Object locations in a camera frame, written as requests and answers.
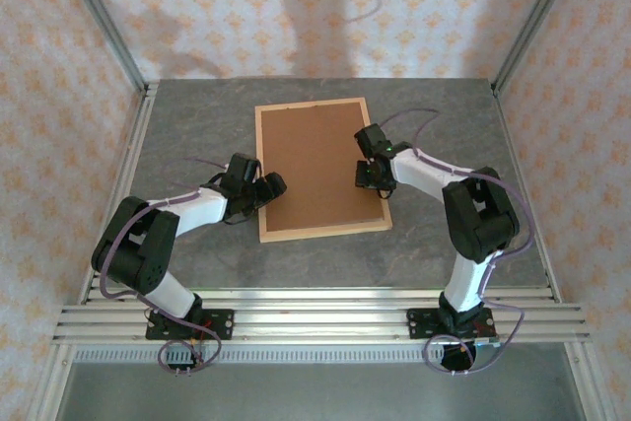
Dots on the small green circuit board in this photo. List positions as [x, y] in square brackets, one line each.
[488, 342]

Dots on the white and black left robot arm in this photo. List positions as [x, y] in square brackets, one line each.
[197, 209]

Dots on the aluminium corner post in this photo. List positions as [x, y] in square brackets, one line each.
[106, 21]
[533, 21]

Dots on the aluminium side rail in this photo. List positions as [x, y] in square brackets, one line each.
[134, 145]
[511, 145]

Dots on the aluminium frame leg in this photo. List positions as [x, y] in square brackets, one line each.
[51, 381]
[586, 381]

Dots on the grey metal shelf panel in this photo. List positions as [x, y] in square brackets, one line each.
[320, 391]

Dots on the aluminium cross rail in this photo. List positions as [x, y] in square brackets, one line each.
[320, 315]

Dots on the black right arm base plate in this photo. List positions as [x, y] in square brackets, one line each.
[419, 325]

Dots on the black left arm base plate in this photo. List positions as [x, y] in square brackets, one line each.
[222, 325]

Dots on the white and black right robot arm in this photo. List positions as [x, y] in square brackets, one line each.
[424, 174]

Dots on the light wooden picture frame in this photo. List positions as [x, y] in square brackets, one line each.
[320, 232]

